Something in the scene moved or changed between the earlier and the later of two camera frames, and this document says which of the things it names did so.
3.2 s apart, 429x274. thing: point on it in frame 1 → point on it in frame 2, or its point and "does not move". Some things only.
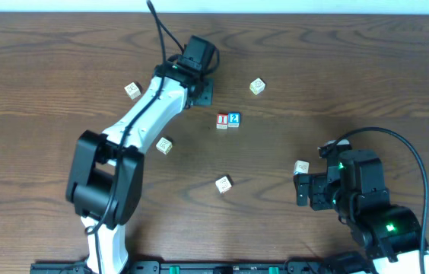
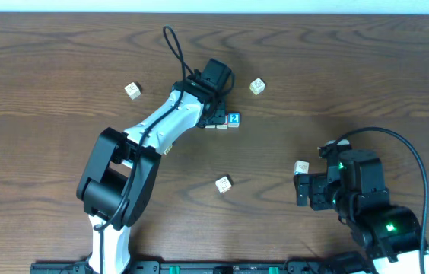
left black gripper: (204, 95) → (217, 114)
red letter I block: (222, 121) does not move
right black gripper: (302, 190) does not move
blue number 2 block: (233, 119) does not move
